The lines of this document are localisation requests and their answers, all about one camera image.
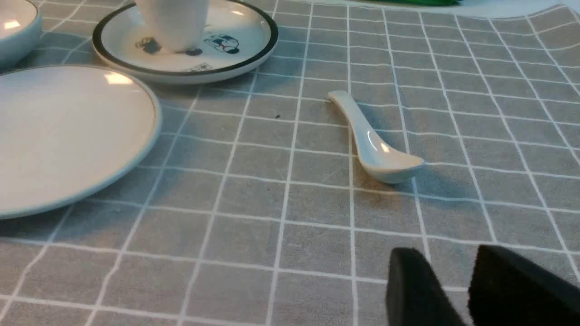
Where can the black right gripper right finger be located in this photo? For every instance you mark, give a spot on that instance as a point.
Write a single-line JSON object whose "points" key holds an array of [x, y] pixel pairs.
{"points": [[507, 289]]}

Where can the pale shallow bowl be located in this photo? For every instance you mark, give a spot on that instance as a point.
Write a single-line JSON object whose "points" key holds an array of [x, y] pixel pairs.
{"points": [[20, 31]]}

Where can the black rimmed white cup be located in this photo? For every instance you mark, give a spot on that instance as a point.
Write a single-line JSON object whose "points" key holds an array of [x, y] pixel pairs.
{"points": [[177, 25]]}

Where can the large pale rimmed plate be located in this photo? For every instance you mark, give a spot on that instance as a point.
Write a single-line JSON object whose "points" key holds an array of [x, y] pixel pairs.
{"points": [[69, 131]]}

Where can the grey checked tablecloth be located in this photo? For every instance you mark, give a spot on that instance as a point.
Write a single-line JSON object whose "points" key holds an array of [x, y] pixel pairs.
{"points": [[253, 207]]}

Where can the plain white ceramic spoon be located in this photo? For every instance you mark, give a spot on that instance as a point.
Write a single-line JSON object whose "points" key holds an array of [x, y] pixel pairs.
{"points": [[378, 159]]}

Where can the black rimmed cartoon plate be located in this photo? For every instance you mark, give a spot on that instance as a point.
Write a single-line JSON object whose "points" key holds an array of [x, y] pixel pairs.
{"points": [[237, 38]]}

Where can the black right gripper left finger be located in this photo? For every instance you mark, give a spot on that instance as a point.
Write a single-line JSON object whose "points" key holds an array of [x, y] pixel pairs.
{"points": [[414, 295]]}

